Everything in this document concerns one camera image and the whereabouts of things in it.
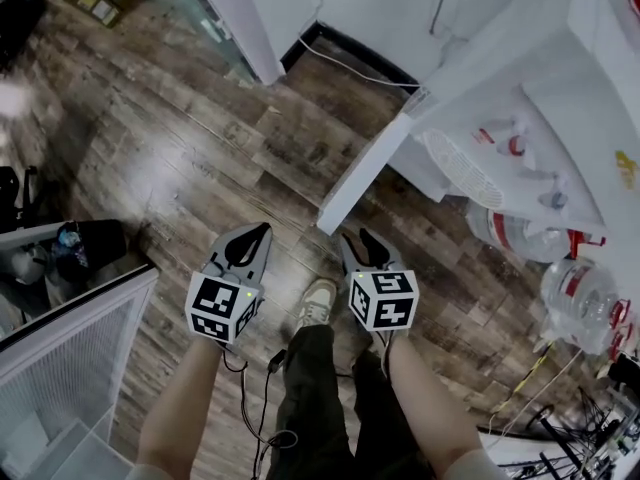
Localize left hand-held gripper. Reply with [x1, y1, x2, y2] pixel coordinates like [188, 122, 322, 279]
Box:
[184, 222, 275, 345]

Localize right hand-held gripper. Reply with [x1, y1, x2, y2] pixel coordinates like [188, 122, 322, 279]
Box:
[340, 228, 419, 334]

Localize white water dispenser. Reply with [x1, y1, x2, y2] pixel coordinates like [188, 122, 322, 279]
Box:
[316, 0, 640, 236]

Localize person's right forearm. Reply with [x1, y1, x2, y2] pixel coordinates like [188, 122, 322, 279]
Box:
[383, 334, 485, 470]

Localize person's left forearm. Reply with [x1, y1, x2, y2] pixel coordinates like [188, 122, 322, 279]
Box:
[135, 337, 230, 475]

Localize person's left beige shoe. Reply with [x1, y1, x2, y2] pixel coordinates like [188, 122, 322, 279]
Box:
[294, 277, 338, 330]

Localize white drip tray grille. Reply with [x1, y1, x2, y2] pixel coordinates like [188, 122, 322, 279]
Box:
[423, 128, 506, 212]

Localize black bag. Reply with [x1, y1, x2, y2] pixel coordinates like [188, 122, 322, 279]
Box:
[51, 218, 129, 285]

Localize person's dark trousers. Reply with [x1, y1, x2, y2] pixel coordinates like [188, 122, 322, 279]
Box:
[264, 323, 437, 480]

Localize yellow black hazard tape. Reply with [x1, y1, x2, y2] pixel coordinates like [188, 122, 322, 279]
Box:
[494, 352, 557, 414]

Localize white perforated metal panel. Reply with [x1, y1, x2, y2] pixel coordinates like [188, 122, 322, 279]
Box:
[0, 266, 161, 480]

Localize black office chair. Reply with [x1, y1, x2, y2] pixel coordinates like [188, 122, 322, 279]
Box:
[0, 164, 40, 233]

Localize white black-edged desk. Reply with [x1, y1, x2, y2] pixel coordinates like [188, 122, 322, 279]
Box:
[476, 416, 640, 480]

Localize frosted glass partition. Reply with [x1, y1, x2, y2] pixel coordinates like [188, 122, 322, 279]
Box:
[143, 0, 262, 88]

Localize black metal rack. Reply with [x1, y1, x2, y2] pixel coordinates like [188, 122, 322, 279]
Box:
[499, 385, 640, 480]

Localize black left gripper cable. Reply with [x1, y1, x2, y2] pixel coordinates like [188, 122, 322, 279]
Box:
[221, 346, 300, 480]

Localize thin white cable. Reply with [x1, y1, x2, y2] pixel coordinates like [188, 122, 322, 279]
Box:
[296, 0, 422, 90]

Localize white floor cable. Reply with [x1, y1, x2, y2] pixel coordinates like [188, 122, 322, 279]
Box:
[486, 349, 585, 430]

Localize grey wall cable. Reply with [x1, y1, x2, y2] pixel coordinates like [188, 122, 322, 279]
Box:
[428, 0, 460, 38]

